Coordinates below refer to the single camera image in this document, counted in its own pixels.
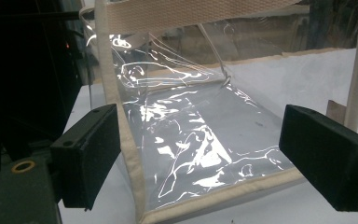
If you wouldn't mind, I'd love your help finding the dark metal stand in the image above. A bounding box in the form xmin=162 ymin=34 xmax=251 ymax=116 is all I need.
xmin=0 ymin=0 xmax=85 ymax=194

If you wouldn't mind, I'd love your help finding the clear plastic bag beige trim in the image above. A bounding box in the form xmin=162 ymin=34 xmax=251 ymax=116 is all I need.
xmin=79 ymin=0 xmax=358 ymax=224

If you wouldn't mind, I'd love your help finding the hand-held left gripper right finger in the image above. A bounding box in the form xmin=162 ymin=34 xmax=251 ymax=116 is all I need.
xmin=278 ymin=104 xmax=358 ymax=213

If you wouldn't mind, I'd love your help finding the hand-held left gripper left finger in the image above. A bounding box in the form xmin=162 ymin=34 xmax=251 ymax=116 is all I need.
xmin=49 ymin=104 xmax=121 ymax=211

